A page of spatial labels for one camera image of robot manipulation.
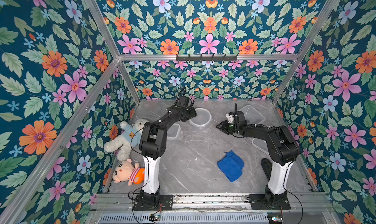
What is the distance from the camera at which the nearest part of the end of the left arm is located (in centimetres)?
78

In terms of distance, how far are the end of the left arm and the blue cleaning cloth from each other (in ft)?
1.09

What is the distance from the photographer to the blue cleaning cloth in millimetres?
832
